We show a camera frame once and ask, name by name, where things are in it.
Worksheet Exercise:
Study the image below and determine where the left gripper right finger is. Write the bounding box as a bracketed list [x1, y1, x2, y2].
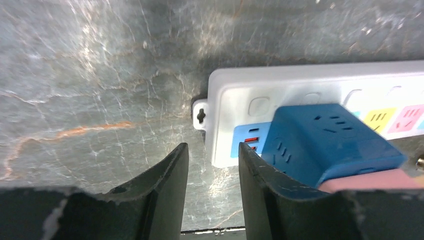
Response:
[238, 143, 424, 240]

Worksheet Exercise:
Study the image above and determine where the blue cube socket adapter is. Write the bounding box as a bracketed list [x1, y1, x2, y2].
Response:
[261, 103, 407, 188]

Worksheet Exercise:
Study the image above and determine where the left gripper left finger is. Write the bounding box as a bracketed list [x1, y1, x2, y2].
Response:
[0, 143, 189, 240]

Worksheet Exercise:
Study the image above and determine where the white multicolour power strip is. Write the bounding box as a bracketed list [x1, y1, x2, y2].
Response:
[192, 60, 424, 168]

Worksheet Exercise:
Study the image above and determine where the pink cube socket adapter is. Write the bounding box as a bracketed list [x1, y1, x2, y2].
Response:
[318, 168, 424, 193]

